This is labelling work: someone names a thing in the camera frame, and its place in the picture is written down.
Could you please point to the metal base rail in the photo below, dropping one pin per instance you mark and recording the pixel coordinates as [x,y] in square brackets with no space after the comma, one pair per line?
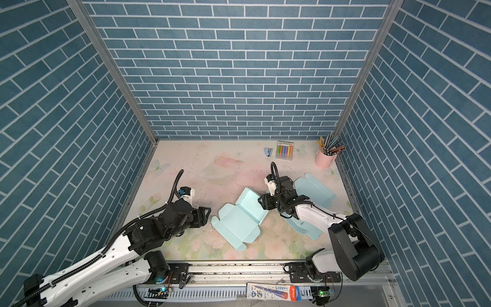
[240,272]

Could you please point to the white red blue package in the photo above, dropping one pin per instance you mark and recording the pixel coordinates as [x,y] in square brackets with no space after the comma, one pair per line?
[266,292]

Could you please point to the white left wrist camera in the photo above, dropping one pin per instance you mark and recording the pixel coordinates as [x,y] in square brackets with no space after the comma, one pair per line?
[187,194]

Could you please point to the light blue paper box sheet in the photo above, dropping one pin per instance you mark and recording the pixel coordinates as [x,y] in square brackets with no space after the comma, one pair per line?
[240,223]

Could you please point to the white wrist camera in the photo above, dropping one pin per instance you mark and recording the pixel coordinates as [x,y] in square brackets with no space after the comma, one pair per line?
[187,194]
[272,186]

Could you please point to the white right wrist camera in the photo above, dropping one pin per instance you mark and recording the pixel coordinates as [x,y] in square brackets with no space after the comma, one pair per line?
[272,186]

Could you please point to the pack of coloured highlighters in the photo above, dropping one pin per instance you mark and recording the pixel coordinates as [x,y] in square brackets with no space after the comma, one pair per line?
[285,150]

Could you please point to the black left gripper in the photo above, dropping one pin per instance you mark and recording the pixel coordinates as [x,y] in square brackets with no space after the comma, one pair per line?
[200,215]

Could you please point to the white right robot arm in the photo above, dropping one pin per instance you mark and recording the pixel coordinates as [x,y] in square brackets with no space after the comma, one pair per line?
[355,250]

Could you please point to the light blue flat box stack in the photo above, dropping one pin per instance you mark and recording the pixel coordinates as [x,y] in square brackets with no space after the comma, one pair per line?
[320,195]

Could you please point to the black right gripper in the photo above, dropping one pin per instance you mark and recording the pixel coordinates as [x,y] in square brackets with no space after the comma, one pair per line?
[266,203]

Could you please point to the pink metal pencil bucket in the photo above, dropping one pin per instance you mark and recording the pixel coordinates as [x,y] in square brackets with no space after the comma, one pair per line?
[324,161]

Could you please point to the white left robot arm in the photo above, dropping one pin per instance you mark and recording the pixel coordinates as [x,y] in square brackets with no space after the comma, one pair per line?
[131,257]

